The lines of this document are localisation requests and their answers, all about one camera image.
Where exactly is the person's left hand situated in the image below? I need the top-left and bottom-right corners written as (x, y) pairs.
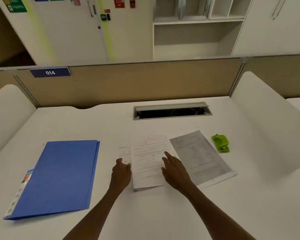
top-left (109, 158), bottom-right (132, 192)

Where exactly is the person's right hand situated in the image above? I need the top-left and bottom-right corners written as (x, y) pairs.
top-left (161, 151), bottom-right (195, 193)

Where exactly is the grey printed paper sheet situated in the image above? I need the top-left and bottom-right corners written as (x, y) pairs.
top-left (169, 130), bottom-right (238, 187)

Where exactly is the green hole punch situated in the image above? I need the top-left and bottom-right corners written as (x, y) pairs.
top-left (211, 134), bottom-right (230, 154)

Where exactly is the blue folder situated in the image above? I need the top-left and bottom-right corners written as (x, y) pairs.
top-left (3, 140), bottom-right (100, 221)

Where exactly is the person's right forearm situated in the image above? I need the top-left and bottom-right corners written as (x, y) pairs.
top-left (182, 183), bottom-right (256, 240)

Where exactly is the person's left forearm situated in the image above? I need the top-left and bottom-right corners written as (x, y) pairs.
top-left (62, 188), bottom-right (125, 240)

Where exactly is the beige partition panel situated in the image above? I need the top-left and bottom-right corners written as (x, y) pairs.
top-left (0, 68), bottom-right (39, 109)
top-left (14, 57), bottom-right (245, 110)
top-left (229, 54), bottom-right (300, 99)

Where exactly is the white desk divider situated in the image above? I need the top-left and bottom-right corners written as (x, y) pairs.
top-left (0, 84), bottom-right (37, 163)
top-left (230, 71), bottom-right (300, 170)

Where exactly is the blue number sign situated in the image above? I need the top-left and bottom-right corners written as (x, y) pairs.
top-left (29, 67), bottom-right (72, 78)

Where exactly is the white open shelf unit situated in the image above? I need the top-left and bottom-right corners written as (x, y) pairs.
top-left (152, 0), bottom-right (253, 60)

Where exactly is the yellow-green tape strip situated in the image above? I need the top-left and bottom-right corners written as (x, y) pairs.
top-left (27, 0), bottom-right (58, 65)
top-left (97, 17), bottom-right (117, 62)

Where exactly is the white door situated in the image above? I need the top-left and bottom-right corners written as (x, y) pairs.
top-left (30, 0), bottom-right (108, 65)

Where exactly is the white cabinet with doors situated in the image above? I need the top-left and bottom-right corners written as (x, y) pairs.
top-left (231, 0), bottom-right (300, 57)

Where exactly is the large green exit sign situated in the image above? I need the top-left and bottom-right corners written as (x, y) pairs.
top-left (1, 0), bottom-right (27, 13)

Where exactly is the grey desk cable hatch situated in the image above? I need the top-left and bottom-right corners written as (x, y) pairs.
top-left (133, 102), bottom-right (213, 121)

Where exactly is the silver cabinet handle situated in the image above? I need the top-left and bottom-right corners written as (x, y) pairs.
top-left (273, 0), bottom-right (288, 20)
top-left (271, 0), bottom-right (282, 17)

